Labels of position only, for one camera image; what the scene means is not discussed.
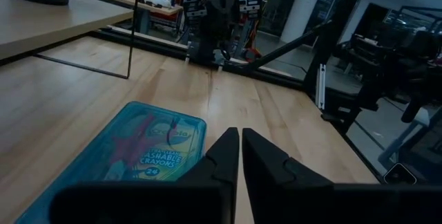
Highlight black table frame rail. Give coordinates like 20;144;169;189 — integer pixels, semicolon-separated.
88;26;311;92

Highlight clear blue plastic pencil case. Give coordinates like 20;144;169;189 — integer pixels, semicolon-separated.
15;101;207;224

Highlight white building pillar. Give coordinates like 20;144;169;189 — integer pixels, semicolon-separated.
279;0;327;44

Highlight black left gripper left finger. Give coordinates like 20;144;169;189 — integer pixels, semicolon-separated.
177;127;240;224

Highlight wooden shelf riser black legs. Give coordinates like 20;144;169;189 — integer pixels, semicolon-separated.
0;0;140;80

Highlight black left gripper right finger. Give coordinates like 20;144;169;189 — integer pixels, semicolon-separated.
242;128;336;224

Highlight black equipment station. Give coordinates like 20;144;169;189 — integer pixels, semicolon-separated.
340;2;442;124

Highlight red handled scissors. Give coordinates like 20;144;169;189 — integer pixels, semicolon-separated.
105;113;165;182

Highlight black rig frame post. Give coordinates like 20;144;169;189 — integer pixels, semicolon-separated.
303;0;370;93

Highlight silver aluminium bracket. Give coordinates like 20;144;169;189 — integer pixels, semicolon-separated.
314;63;328;111

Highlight black table edge frame bar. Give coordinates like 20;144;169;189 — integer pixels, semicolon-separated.
303;78;391;185

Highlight black diagonal frame brace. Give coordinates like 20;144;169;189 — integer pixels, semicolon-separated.
241;19;332;75

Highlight black rounded square device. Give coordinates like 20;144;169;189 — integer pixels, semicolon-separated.
383;162;418;186

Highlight yellow green crayon box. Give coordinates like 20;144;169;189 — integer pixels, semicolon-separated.
103;115;205;183

